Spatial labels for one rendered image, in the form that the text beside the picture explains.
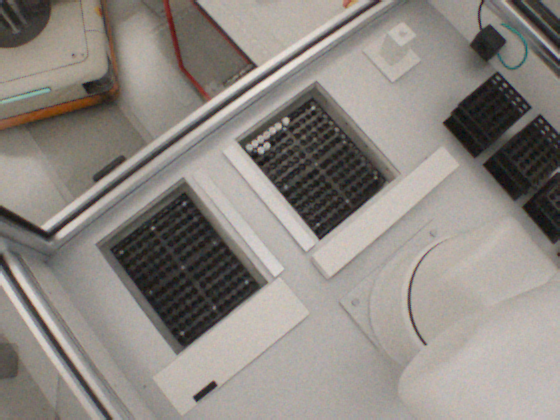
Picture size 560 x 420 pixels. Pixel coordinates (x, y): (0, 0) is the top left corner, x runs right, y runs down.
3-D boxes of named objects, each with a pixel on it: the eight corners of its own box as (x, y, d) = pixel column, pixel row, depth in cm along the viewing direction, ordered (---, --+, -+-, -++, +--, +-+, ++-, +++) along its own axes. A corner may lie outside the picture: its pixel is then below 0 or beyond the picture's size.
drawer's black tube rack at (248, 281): (118, 255, 99) (109, 249, 93) (188, 200, 102) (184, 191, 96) (186, 346, 95) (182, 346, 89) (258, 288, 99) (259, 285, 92)
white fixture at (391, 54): (361, 51, 100) (371, 23, 91) (390, 31, 102) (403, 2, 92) (391, 83, 99) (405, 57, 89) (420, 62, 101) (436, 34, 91)
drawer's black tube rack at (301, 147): (243, 159, 105) (243, 147, 99) (309, 111, 108) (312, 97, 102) (314, 243, 101) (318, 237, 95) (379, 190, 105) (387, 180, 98)
